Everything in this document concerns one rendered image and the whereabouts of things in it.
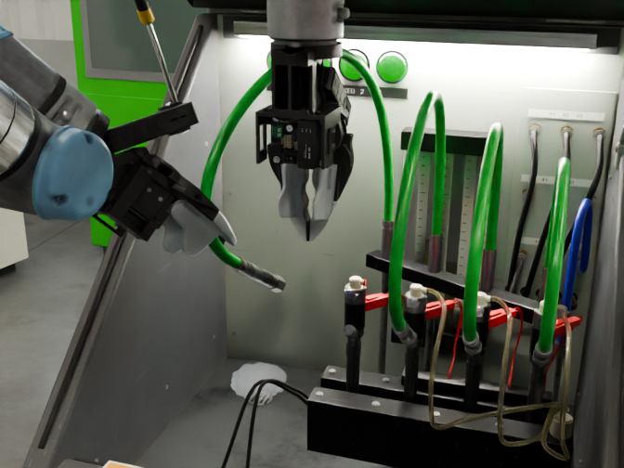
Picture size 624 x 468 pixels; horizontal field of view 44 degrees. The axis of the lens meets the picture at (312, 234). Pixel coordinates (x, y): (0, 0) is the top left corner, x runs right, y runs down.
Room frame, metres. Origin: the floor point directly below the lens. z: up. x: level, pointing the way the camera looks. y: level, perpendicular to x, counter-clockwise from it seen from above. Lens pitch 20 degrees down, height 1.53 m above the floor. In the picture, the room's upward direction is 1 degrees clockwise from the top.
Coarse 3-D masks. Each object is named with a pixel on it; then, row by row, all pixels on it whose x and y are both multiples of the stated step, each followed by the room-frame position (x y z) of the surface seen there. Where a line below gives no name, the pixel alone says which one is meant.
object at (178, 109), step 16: (160, 112) 0.82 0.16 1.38; (176, 112) 0.83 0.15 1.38; (192, 112) 0.84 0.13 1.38; (112, 128) 0.78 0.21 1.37; (128, 128) 0.79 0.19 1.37; (144, 128) 0.80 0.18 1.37; (160, 128) 0.81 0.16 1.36; (176, 128) 0.82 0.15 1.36; (112, 144) 0.77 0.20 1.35; (128, 144) 0.78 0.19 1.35
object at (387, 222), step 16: (352, 64) 1.04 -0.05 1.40; (256, 80) 0.90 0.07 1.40; (368, 80) 1.06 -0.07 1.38; (256, 96) 0.89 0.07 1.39; (240, 112) 0.87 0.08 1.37; (384, 112) 1.09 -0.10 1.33; (224, 128) 0.85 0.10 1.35; (384, 128) 1.10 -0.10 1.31; (224, 144) 0.85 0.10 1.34; (384, 144) 1.10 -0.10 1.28; (208, 160) 0.84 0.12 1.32; (384, 160) 1.11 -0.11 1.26; (208, 176) 0.83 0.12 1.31; (384, 176) 1.11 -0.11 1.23; (208, 192) 0.83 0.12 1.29; (384, 192) 1.12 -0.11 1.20; (384, 208) 1.12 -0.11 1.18; (384, 224) 1.11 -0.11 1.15; (224, 256) 0.84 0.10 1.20
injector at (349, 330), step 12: (348, 288) 0.92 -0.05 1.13; (348, 300) 0.92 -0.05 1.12; (360, 300) 0.92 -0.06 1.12; (348, 312) 0.92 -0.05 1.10; (360, 312) 0.92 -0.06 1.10; (348, 324) 0.92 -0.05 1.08; (360, 324) 0.92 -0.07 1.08; (348, 336) 0.91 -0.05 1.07; (360, 336) 0.92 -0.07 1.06; (348, 348) 0.92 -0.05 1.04; (360, 348) 0.93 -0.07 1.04; (348, 360) 0.92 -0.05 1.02; (348, 372) 0.92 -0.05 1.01; (348, 384) 0.92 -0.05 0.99
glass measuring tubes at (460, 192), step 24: (408, 144) 1.15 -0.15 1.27; (432, 144) 1.14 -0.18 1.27; (456, 144) 1.13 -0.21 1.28; (480, 144) 1.12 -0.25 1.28; (432, 168) 1.15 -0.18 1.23; (456, 168) 1.14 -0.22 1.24; (480, 168) 1.13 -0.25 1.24; (432, 192) 1.15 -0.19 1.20; (456, 192) 1.14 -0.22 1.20; (432, 216) 1.15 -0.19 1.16; (456, 216) 1.14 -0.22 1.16; (408, 240) 1.16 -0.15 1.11; (456, 240) 1.14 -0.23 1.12; (456, 264) 1.14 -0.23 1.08; (408, 288) 1.16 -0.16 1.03; (456, 312) 1.15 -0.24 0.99
